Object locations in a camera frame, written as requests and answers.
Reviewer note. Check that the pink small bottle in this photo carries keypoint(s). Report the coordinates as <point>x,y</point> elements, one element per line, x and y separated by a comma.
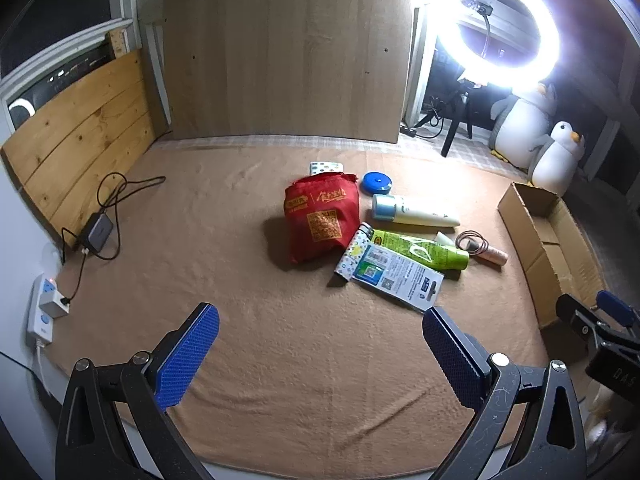
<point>495,257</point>

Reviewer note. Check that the cardboard box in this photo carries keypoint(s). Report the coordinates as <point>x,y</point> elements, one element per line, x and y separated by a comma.
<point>522,240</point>

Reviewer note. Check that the blue white flat packet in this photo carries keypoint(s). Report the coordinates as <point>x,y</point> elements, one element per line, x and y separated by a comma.
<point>400,280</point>

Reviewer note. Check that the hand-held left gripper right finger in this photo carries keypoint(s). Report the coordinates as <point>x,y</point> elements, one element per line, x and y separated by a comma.
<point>452,350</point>

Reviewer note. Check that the checked bed sheet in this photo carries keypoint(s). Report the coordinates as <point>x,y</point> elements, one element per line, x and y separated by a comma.
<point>450,160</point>

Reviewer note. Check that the small white tube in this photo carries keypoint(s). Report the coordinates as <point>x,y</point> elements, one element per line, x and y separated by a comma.
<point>442,238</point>

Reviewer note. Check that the black phone clamp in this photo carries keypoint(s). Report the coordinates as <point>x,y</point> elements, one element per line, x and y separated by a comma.
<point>480,7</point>

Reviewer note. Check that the blue round lid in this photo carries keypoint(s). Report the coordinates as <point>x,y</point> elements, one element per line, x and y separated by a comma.
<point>376,183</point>

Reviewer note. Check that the red fabric bag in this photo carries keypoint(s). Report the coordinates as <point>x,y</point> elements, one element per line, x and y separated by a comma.
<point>320,220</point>

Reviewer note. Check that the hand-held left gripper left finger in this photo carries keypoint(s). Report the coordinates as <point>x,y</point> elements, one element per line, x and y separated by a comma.
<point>185,355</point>

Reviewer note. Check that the light wood board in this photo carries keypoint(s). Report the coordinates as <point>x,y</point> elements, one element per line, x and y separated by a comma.
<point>285,60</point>

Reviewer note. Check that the small penguin plush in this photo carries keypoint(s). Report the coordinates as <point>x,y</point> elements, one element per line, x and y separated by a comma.
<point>555,160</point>

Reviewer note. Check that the small patterned white pack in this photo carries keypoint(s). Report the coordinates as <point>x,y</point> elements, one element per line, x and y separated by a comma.
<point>352,255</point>

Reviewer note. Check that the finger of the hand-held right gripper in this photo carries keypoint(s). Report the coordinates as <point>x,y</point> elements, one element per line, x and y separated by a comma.
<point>617,307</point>
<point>582,322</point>

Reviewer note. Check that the star print tissue pack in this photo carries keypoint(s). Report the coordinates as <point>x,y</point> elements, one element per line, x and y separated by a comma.
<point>325,166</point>

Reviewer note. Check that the white blue-capped sunscreen tube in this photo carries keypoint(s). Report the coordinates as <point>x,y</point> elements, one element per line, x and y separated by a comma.
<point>425,211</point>

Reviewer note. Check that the green tube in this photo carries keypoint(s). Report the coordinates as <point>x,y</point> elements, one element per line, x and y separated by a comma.
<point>425,250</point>

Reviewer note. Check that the grey charger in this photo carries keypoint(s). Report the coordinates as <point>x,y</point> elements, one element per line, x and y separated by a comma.
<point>95,232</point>

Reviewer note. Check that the white power strip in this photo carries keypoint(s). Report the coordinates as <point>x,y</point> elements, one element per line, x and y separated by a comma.
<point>42,330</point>

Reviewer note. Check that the white plug adapter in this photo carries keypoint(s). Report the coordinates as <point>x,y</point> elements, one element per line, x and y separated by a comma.
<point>52,307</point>

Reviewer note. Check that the pine plank board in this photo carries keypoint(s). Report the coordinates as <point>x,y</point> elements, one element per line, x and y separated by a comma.
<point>75,135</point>

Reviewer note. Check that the large penguin plush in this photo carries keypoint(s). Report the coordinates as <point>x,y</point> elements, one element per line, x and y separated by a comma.
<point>520,125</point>

